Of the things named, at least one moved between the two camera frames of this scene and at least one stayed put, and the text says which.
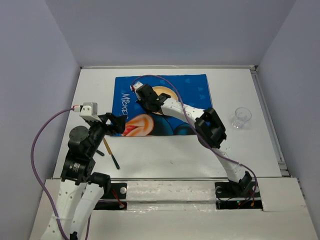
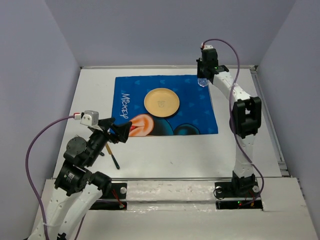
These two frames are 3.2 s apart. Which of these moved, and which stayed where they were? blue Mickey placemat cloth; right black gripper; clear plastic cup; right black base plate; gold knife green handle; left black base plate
Moved: clear plastic cup; right black gripper
Stayed: gold knife green handle; blue Mickey placemat cloth; left black base plate; right black base plate
